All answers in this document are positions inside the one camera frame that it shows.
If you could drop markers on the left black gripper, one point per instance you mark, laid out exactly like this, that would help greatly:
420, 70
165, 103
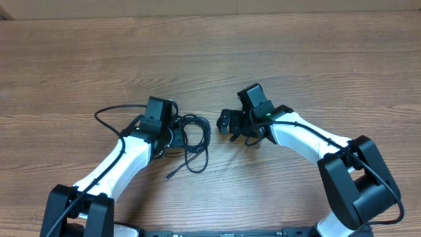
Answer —
179, 140

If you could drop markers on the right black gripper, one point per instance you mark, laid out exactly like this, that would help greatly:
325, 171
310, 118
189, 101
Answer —
233, 122

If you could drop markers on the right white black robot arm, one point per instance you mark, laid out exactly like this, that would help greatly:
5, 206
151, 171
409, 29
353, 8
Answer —
359, 187

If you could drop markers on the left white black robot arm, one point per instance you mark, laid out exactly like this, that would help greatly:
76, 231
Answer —
87, 207

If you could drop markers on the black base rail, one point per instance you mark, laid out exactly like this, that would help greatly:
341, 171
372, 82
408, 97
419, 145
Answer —
227, 233

